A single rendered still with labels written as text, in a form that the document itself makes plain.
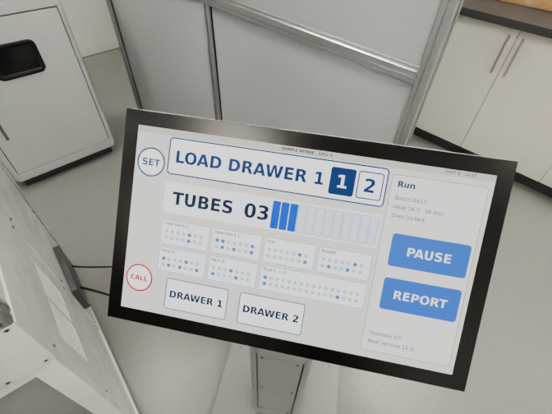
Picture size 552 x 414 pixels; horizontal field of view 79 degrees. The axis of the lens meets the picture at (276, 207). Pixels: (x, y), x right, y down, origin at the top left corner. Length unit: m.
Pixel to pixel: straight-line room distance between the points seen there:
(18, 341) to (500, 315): 1.81
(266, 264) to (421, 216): 0.22
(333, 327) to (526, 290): 1.69
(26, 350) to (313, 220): 0.53
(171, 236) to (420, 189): 0.34
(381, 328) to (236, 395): 1.02
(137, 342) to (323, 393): 0.80
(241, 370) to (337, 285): 1.05
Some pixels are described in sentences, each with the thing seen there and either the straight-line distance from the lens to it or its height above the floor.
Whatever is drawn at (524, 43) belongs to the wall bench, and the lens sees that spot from 2.38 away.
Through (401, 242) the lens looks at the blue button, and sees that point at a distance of 0.47.
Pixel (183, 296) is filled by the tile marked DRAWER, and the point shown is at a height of 1.00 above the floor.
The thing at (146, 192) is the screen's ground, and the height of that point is 1.11.
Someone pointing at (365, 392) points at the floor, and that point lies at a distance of 1.55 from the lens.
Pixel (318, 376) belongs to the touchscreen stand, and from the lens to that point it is 1.49.
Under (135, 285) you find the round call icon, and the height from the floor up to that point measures 1.01.
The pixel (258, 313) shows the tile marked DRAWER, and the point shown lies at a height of 1.00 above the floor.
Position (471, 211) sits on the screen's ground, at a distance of 0.49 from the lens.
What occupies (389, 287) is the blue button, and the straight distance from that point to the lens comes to 0.48.
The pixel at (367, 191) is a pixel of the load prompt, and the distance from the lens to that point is 0.45.
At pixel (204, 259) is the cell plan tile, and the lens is 0.49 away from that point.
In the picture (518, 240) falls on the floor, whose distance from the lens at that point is 2.33.
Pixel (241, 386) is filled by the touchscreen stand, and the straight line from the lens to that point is 1.47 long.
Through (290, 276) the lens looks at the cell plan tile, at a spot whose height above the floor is 1.05.
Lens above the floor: 1.45
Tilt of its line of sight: 46 degrees down
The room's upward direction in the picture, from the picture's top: 3 degrees clockwise
